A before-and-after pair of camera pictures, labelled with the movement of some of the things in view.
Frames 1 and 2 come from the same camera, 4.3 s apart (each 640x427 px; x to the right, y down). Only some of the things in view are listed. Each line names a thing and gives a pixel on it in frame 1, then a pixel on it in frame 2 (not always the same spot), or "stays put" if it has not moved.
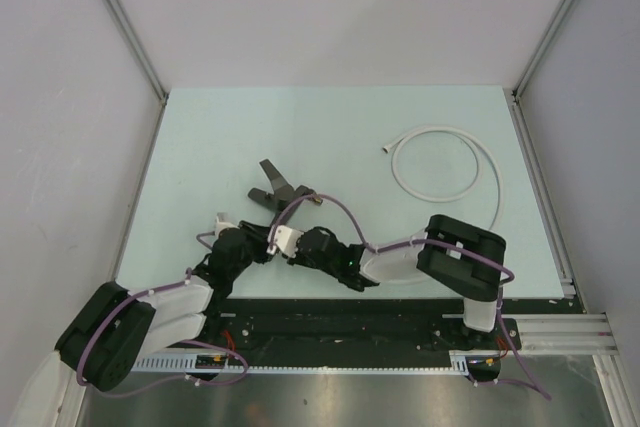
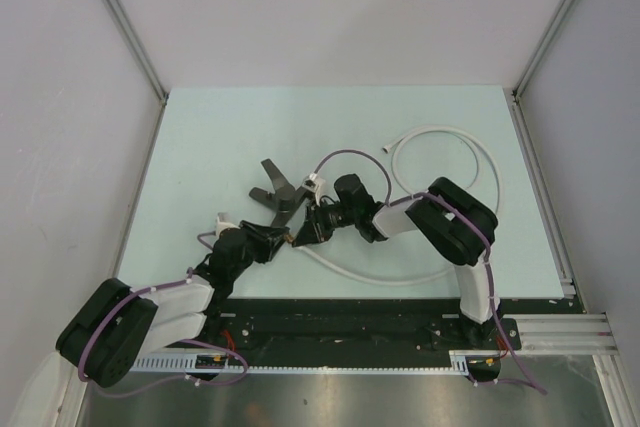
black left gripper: x=259 y=234 stays put
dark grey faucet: x=283 y=195 stays put
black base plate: x=353 y=325 stays put
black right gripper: x=299 y=258 to x=314 y=229
